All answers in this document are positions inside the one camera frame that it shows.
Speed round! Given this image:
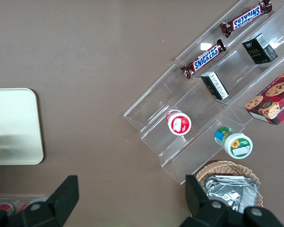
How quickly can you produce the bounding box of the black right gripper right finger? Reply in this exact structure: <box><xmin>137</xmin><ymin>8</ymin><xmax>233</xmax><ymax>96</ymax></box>
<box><xmin>185</xmin><ymin>174</ymin><xmax>284</xmax><ymax>227</ymax></box>

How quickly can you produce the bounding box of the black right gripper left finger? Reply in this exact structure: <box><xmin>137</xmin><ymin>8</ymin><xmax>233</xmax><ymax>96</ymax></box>
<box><xmin>0</xmin><ymin>175</ymin><xmax>80</xmax><ymax>227</ymax></box>

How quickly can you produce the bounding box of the light tan wicker basket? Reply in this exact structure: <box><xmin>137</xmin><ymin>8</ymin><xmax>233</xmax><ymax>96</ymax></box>
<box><xmin>195</xmin><ymin>160</ymin><xmax>264</xmax><ymax>209</ymax></box>

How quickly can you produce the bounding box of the cream plastic tray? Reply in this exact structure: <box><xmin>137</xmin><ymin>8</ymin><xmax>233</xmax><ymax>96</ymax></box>
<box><xmin>0</xmin><ymin>87</ymin><xmax>44</xmax><ymax>166</ymax></box>

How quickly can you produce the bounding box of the clear acrylic bottle rack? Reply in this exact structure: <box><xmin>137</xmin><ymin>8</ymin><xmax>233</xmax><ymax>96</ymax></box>
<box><xmin>0</xmin><ymin>194</ymin><xmax>48</xmax><ymax>215</ymax></box>

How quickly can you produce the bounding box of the red cola bottle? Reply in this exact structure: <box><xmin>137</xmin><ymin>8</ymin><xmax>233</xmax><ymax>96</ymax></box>
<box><xmin>0</xmin><ymin>202</ymin><xmax>15</xmax><ymax>214</ymax></box>
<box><xmin>15</xmin><ymin>200</ymin><xmax>33</xmax><ymax>214</ymax></box>

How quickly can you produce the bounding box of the silver foil packet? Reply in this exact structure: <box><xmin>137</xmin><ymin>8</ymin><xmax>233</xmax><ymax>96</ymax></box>
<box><xmin>204</xmin><ymin>175</ymin><xmax>259</xmax><ymax>214</ymax></box>

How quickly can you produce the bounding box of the green lid yogurt cup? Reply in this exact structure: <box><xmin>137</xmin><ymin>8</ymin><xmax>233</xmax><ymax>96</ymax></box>
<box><xmin>214</xmin><ymin>126</ymin><xmax>253</xmax><ymax>159</ymax></box>

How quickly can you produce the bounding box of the red label white cup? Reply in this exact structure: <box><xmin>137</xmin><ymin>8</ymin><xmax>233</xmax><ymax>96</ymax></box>
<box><xmin>165</xmin><ymin>108</ymin><xmax>192</xmax><ymax>136</ymax></box>

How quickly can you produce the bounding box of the clear acrylic stepped stand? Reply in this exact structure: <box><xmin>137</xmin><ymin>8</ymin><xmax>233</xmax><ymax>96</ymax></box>
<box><xmin>123</xmin><ymin>0</ymin><xmax>284</xmax><ymax>186</ymax></box>

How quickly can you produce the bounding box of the small black carton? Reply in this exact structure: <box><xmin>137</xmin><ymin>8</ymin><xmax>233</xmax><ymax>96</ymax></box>
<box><xmin>241</xmin><ymin>33</ymin><xmax>279</xmax><ymax>65</ymax></box>
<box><xmin>200</xmin><ymin>70</ymin><xmax>230</xmax><ymax>101</ymax></box>

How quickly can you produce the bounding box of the red tartan cookie box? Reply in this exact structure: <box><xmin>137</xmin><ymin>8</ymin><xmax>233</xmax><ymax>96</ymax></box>
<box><xmin>244</xmin><ymin>64</ymin><xmax>284</xmax><ymax>126</ymax></box>

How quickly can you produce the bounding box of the Snickers chocolate bar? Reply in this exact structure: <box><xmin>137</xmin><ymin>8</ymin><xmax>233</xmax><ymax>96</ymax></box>
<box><xmin>180</xmin><ymin>39</ymin><xmax>227</xmax><ymax>80</ymax></box>
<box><xmin>220</xmin><ymin>0</ymin><xmax>273</xmax><ymax>39</ymax></box>

